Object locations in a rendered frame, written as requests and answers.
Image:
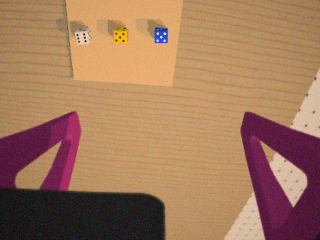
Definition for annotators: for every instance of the white dice with black pips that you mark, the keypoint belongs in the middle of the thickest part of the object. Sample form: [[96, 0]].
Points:
[[83, 36]]

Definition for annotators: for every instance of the yellow die with black pips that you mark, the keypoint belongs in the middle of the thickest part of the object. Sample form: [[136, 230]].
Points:
[[120, 35]]

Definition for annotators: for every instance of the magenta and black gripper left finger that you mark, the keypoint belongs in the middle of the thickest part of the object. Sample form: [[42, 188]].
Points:
[[20, 149]]

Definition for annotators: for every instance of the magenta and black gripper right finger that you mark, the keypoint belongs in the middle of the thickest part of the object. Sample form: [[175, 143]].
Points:
[[280, 220]]

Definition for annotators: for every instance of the blue dice with white pips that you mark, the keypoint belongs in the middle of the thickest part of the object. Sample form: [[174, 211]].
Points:
[[161, 35]]

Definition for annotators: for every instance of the orange mat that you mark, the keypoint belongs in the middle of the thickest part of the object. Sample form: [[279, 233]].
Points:
[[141, 60]]

